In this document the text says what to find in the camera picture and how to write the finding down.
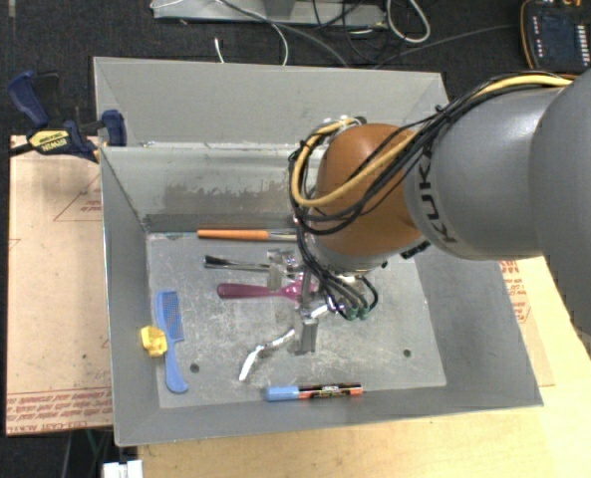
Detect purple plastic spoon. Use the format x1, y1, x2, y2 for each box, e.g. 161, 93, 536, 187
216, 282, 321, 302

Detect black orange marker blue cap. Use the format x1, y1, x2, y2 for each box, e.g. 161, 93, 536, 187
264, 381, 365, 403

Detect small yellow plastic piece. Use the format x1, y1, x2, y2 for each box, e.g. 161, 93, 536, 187
140, 325, 168, 359

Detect blue comb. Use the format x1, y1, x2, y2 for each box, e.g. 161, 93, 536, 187
153, 290, 190, 395

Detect brown cardboard board red print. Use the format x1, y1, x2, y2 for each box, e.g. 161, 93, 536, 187
4, 134, 556, 437

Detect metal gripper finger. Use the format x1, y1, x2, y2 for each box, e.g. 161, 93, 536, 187
287, 305, 329, 358
265, 248, 297, 291

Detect orange handled tool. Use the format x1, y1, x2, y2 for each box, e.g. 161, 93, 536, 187
195, 228, 299, 243

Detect white and silver bent strip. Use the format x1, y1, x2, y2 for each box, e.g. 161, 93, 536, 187
237, 327, 297, 383

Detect black cylinder on white bracket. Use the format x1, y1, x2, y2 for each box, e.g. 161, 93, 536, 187
400, 240, 433, 261

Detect black handled metal tool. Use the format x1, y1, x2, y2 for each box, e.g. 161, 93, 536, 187
203, 254, 276, 272

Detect grey metal bin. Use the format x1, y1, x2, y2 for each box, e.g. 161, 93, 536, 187
93, 56, 544, 448

